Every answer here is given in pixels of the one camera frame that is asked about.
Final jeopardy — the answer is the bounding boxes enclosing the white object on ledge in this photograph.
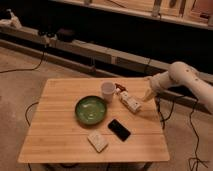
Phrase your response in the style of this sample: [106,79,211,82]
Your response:
[0,9,22,29]

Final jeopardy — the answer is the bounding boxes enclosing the dark box on ledge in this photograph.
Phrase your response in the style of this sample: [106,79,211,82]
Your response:
[56,29,75,42]

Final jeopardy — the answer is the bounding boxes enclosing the black floor cable left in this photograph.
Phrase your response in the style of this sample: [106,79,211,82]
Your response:
[0,46,46,75]

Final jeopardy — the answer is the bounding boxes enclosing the white sponge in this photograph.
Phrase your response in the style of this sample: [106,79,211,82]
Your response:
[87,131,108,153]

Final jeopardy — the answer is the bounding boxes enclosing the white cup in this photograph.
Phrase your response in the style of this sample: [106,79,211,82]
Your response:
[101,82,116,103]

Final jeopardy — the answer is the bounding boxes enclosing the wooden table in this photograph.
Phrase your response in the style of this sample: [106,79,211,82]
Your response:
[18,78,170,163]

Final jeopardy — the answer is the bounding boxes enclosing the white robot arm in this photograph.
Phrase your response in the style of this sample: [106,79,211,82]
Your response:
[143,62,213,114]

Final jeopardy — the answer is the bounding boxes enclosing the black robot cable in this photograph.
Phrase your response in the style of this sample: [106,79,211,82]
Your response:
[156,96,213,171]

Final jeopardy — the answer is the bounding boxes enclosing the black smartphone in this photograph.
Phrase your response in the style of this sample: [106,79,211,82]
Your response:
[108,119,131,141]

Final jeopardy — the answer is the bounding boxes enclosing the red chili pepper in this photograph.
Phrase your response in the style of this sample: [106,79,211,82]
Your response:
[115,83,127,92]

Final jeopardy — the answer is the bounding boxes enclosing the green bowl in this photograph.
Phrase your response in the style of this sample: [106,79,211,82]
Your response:
[75,96,107,125]

